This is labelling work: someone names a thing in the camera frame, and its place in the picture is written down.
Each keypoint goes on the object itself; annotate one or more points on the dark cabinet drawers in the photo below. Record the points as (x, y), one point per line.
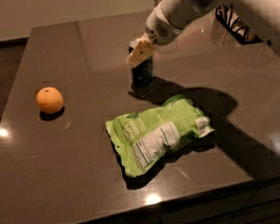
(255, 202)

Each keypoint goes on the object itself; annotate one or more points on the green chip bag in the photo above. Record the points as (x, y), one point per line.
(141, 139)

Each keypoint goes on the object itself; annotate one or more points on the dark blue pepsi can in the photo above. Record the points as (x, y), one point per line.
(141, 73)

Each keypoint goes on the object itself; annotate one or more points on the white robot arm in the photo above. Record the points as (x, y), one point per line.
(262, 16)

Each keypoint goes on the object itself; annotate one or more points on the orange fruit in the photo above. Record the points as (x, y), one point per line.
(49, 100)

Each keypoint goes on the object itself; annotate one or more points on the black wire napkin basket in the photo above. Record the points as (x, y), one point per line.
(235, 26)

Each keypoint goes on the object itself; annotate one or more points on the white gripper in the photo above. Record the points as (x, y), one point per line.
(159, 30)

